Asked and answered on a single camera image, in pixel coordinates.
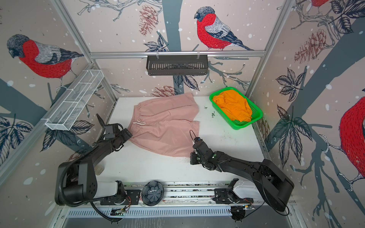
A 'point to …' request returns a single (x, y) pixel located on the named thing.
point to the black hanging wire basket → (180, 65)
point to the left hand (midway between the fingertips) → (125, 134)
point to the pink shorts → (168, 124)
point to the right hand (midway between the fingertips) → (189, 158)
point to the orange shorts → (235, 105)
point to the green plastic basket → (257, 113)
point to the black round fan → (152, 193)
